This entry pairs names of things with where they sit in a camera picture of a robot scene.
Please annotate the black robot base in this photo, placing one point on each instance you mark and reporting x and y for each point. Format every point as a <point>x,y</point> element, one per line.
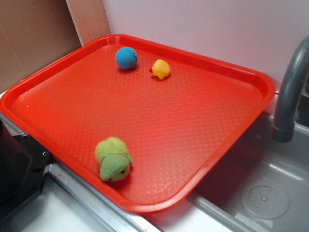
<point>23,166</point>

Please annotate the yellow rubber duck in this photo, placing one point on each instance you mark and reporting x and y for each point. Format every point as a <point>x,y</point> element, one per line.
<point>160,69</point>

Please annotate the red plastic tray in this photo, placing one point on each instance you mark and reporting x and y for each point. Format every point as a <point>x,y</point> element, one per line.
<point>175,129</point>

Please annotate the green plush turtle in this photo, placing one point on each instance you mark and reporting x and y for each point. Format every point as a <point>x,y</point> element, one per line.
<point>114,159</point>

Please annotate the blue crocheted ball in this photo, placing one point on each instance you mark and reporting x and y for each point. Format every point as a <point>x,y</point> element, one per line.
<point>126,58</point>

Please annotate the grey toy faucet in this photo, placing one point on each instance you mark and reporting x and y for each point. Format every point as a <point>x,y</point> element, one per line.
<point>293,101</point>

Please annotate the grey plastic sink basin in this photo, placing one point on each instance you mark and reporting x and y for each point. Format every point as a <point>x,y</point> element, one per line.
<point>259,186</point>

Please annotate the brown cardboard panel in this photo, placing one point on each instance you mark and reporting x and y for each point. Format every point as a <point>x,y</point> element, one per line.
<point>35,33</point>

